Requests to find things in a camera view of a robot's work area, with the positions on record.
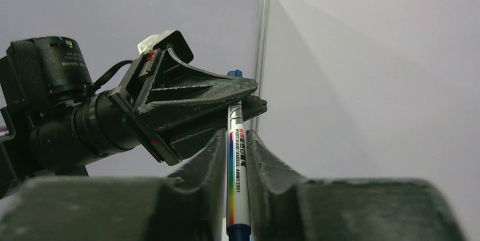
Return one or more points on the white whiteboard marker pen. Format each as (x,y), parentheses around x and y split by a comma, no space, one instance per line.
(238,221)

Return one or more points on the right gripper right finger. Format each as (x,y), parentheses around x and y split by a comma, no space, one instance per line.
(286,205)

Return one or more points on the blue marker cap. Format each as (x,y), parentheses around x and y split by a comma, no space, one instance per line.
(235,73)

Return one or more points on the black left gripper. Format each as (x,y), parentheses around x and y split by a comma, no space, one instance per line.
(160,92)

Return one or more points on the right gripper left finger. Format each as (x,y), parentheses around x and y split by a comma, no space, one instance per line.
(185,205)

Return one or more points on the aluminium corner frame post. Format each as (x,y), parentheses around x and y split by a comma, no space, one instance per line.
(261,43)

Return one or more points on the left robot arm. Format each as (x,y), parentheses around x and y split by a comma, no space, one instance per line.
(58,120)

